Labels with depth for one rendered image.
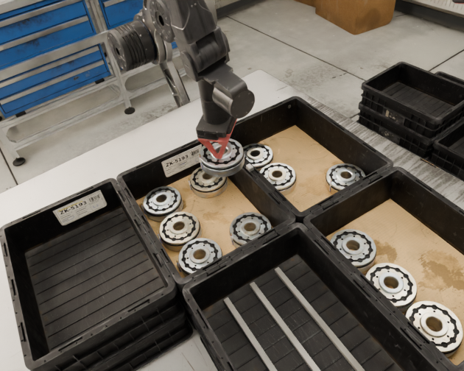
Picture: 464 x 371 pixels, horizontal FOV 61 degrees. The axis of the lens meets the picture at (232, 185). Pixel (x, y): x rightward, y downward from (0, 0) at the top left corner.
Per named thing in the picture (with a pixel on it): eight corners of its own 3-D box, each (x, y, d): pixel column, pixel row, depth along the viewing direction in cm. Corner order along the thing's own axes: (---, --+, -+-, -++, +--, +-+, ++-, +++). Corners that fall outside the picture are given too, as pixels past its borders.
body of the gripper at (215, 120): (238, 110, 87) (236, 81, 82) (225, 140, 80) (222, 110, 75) (210, 107, 89) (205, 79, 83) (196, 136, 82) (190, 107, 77)
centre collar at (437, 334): (413, 319, 76) (414, 318, 75) (434, 308, 77) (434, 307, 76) (432, 342, 72) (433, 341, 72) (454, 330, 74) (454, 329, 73)
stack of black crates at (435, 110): (348, 156, 214) (359, 84, 182) (385, 132, 225) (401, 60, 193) (412, 196, 190) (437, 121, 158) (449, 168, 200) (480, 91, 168)
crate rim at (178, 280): (116, 182, 105) (114, 175, 103) (213, 138, 114) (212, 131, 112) (180, 293, 80) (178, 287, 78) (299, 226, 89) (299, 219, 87)
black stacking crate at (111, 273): (21, 256, 103) (-2, 229, 95) (127, 206, 112) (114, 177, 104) (55, 394, 78) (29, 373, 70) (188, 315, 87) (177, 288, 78)
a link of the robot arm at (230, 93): (215, 26, 72) (177, 49, 70) (255, 48, 66) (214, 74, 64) (228, 79, 82) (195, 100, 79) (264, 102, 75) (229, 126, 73)
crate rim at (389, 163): (213, 138, 114) (212, 131, 112) (296, 101, 123) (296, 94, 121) (299, 226, 89) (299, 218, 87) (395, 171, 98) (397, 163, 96)
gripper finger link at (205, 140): (238, 146, 91) (235, 112, 84) (230, 166, 87) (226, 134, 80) (210, 142, 93) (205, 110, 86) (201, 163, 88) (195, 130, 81)
